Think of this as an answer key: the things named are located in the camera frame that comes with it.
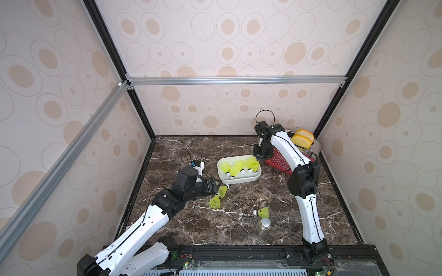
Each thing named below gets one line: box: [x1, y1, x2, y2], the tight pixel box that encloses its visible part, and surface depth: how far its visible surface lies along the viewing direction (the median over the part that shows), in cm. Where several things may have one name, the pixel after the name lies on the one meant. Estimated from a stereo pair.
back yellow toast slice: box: [294, 128, 315, 145], surface depth 93 cm
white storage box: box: [216, 154, 262, 185], surface depth 101 cm
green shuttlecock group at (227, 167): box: [219, 162, 232, 179], surface depth 102 cm
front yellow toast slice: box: [291, 134, 312, 149], surface depth 89 cm
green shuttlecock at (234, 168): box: [229, 161, 240, 180], surface depth 100 cm
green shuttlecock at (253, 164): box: [247, 156, 260, 174], surface depth 99 cm
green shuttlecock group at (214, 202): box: [208, 192, 221, 210], surface depth 91 cm
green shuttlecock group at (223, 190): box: [218, 184, 230, 199], surface depth 93 cm
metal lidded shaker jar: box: [256, 217, 272, 236], surface depth 74 cm
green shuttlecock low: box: [252, 206, 270, 219], surface depth 85 cm
